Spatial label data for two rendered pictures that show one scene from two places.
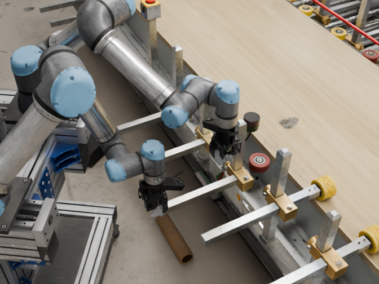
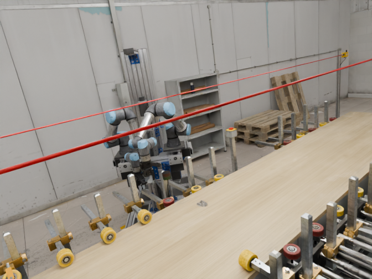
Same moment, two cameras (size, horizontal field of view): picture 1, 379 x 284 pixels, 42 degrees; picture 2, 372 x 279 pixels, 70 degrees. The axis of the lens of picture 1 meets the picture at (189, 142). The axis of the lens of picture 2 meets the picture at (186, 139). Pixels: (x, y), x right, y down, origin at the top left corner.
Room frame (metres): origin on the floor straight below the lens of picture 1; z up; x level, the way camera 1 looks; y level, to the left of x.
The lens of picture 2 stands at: (1.33, -2.03, 1.87)
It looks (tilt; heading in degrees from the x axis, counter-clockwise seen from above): 17 degrees down; 83
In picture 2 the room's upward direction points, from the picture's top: 9 degrees counter-clockwise
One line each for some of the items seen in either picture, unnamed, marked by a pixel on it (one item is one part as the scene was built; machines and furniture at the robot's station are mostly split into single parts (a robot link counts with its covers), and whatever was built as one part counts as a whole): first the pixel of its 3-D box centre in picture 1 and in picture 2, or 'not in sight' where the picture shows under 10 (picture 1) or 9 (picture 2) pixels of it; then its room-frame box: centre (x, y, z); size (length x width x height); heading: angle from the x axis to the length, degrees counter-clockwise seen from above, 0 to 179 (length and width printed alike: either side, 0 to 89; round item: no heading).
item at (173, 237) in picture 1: (173, 237); not in sight; (1.60, 0.08, 0.04); 0.30 x 0.08 x 0.08; 29
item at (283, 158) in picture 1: (275, 199); (137, 205); (1.12, -0.30, 0.94); 0.03 x 0.03 x 0.48; 29
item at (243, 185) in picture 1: (239, 174); (165, 202); (1.32, -0.20, 0.85); 0.13 x 0.06 x 0.05; 29
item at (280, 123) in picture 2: not in sight; (280, 137); (2.66, 0.53, 0.92); 0.03 x 0.03 x 0.48; 29
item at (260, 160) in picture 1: (258, 169); (169, 206); (1.35, -0.27, 0.85); 0.08 x 0.08 x 0.11
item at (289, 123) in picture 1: (290, 120); (201, 202); (1.57, -0.42, 0.91); 0.09 x 0.07 x 0.02; 112
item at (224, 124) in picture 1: (227, 117); (145, 158); (1.24, -0.12, 1.21); 0.08 x 0.08 x 0.05
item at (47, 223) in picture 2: not in sight; (55, 237); (0.62, -0.51, 0.95); 0.50 x 0.04 x 0.04; 119
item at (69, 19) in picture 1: (87, 15); (271, 145); (2.58, 0.60, 0.83); 0.43 x 0.03 x 0.04; 119
